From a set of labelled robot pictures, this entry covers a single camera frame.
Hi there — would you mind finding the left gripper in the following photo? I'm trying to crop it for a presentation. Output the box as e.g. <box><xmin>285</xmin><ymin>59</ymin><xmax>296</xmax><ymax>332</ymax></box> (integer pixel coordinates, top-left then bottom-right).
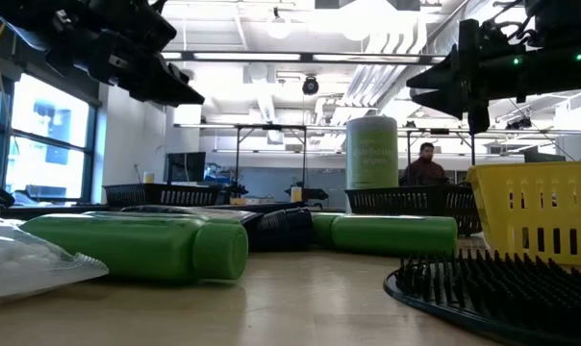
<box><xmin>47</xmin><ymin>28</ymin><xmax>206</xmax><ymax>108</ymax></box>

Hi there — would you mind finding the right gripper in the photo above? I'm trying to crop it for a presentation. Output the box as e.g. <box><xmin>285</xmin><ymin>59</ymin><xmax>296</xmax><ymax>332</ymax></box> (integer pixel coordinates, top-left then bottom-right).
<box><xmin>405</xmin><ymin>18</ymin><xmax>527</xmax><ymax>135</ymax></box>

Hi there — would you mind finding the green travel bottle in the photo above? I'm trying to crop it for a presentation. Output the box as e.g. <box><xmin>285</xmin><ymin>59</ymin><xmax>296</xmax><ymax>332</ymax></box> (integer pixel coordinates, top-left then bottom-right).
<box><xmin>330</xmin><ymin>215</ymin><xmax>459</xmax><ymax>257</ymax></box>
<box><xmin>19</xmin><ymin>213</ymin><xmax>250</xmax><ymax>284</ymax></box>
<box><xmin>311</xmin><ymin>211</ymin><xmax>343</xmax><ymax>247</ymax></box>
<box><xmin>81</xmin><ymin>210</ymin><xmax>243</xmax><ymax>227</ymax></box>

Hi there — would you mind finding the black background monitor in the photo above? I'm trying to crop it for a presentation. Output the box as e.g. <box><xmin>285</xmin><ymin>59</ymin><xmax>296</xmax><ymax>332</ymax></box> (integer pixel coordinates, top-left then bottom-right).
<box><xmin>164</xmin><ymin>151</ymin><xmax>208</xmax><ymax>184</ymax></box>

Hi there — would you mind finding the person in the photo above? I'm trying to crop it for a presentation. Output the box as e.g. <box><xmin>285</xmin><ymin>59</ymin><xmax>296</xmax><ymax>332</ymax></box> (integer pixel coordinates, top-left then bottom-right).
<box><xmin>398</xmin><ymin>141</ymin><xmax>449</xmax><ymax>187</ymax></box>

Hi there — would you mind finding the green disinfecting wipes canister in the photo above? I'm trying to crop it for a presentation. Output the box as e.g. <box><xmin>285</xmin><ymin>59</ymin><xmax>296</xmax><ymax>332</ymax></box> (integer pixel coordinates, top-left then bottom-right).
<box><xmin>345</xmin><ymin>114</ymin><xmax>400</xmax><ymax>190</ymax></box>

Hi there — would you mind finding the black plastic basket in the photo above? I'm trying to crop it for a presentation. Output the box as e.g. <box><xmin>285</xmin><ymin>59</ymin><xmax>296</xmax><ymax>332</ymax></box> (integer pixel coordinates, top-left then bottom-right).
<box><xmin>102</xmin><ymin>183</ymin><xmax>223</xmax><ymax>209</ymax></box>
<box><xmin>343</xmin><ymin>185</ymin><xmax>483</xmax><ymax>236</ymax></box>

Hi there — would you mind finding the round ceiling lamp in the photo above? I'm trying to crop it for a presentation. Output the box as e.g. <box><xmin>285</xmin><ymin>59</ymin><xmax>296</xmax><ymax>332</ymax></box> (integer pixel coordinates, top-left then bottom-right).
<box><xmin>265</xmin><ymin>13</ymin><xmax>293</xmax><ymax>40</ymax></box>

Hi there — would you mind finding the yellow plastic basket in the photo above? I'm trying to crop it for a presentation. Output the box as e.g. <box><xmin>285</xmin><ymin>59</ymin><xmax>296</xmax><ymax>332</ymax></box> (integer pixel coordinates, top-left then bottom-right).
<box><xmin>466</xmin><ymin>161</ymin><xmax>581</xmax><ymax>269</ymax></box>

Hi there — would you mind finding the large window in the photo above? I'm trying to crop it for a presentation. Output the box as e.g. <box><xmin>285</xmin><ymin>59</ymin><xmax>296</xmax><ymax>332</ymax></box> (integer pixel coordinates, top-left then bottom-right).
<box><xmin>0</xmin><ymin>71</ymin><xmax>99</xmax><ymax>203</ymax></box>

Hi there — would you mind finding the long ceiling light bar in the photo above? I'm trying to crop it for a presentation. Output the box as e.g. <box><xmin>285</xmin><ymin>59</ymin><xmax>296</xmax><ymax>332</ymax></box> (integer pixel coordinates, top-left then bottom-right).
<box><xmin>163</xmin><ymin>50</ymin><xmax>445</xmax><ymax>67</ymax></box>

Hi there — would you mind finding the black oval bristle brush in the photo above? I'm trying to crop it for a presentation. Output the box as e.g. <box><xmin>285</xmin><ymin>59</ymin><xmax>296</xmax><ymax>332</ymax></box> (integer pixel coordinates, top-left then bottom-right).
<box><xmin>383</xmin><ymin>248</ymin><xmax>581</xmax><ymax>346</ymax></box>

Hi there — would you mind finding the cotton swab bag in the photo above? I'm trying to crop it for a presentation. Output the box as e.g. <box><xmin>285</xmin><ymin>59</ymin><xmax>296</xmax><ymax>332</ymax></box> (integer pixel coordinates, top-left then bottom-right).
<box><xmin>0</xmin><ymin>213</ymin><xmax>110</xmax><ymax>305</ymax></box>

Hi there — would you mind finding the black background rig frame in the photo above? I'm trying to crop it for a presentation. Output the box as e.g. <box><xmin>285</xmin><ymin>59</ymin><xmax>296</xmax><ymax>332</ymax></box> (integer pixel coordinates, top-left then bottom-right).
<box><xmin>232</xmin><ymin>123</ymin><xmax>309</xmax><ymax>193</ymax></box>
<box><xmin>405</xmin><ymin>127</ymin><xmax>477</xmax><ymax>167</ymax></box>

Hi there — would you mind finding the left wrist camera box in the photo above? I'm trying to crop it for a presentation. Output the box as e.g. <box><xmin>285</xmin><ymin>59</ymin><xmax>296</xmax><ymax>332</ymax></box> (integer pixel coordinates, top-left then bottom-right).
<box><xmin>86</xmin><ymin>0</ymin><xmax>178</xmax><ymax>53</ymax></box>

